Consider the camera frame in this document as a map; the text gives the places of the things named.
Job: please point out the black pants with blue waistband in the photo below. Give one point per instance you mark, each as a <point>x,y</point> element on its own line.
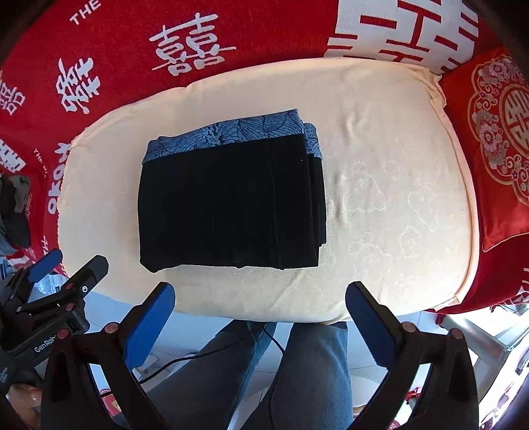
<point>227,206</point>

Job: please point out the person's leg in jeans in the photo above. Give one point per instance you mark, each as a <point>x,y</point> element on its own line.
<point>310,372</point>
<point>215,384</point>

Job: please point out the person's left leg in jeans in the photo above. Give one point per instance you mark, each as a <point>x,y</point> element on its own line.
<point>215,384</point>

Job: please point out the person's left hand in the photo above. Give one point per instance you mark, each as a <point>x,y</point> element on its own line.
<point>24,403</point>

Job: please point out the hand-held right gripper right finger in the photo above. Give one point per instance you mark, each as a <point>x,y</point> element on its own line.
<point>372,326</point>

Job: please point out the pile of dark clothes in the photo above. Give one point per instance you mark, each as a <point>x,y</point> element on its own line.
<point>16,215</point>

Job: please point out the person's right leg in jeans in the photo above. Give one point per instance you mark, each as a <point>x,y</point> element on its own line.
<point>310,372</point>

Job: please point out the red ornamented pillow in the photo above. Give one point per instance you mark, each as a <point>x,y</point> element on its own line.
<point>475,186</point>

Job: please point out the red printed blanket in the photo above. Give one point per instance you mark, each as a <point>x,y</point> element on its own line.
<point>124,62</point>

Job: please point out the grey metal frame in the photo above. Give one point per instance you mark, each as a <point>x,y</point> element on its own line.
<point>492,335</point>

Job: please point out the cream cushion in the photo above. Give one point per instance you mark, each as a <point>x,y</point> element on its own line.
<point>392,186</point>

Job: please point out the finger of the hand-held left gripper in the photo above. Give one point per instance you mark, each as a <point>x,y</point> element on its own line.
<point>45,264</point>
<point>89,273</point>

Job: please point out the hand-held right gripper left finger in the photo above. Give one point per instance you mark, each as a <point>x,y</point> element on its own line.
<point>148,326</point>

